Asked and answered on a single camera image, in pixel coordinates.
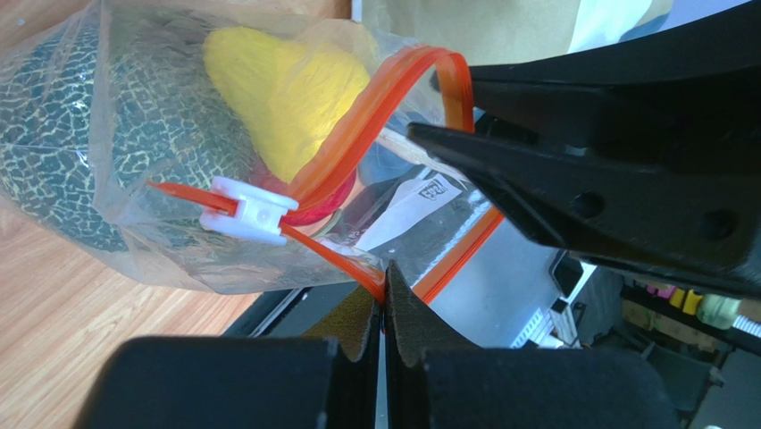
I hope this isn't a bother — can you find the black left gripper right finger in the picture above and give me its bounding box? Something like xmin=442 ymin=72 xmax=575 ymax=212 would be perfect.
xmin=383 ymin=263 xmax=679 ymax=428

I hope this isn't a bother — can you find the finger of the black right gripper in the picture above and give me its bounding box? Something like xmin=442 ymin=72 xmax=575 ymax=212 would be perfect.
xmin=407 ymin=123 xmax=760 ymax=298
xmin=431 ymin=1 xmax=760 ymax=172

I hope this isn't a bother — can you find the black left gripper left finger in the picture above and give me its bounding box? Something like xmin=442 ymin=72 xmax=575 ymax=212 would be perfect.
xmin=74 ymin=288 xmax=379 ymax=428

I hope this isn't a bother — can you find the clear zip top bag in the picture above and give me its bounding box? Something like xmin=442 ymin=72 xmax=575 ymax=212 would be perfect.
xmin=1 ymin=1 xmax=503 ymax=300

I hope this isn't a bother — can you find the yellow fake pear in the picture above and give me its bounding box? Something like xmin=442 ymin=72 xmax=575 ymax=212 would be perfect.
xmin=202 ymin=27 xmax=370 ymax=183

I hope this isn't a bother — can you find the red fake apple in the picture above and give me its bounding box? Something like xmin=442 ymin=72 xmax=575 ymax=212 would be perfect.
xmin=247 ymin=166 xmax=357 ymax=227

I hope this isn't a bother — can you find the green netted fake melon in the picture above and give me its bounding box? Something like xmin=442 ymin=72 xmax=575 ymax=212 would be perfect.
xmin=1 ymin=22 xmax=261 ymax=252

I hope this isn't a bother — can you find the striped blue beige pillow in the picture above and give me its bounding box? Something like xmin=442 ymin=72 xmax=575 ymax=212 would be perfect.
xmin=356 ymin=0 xmax=676 ymax=67

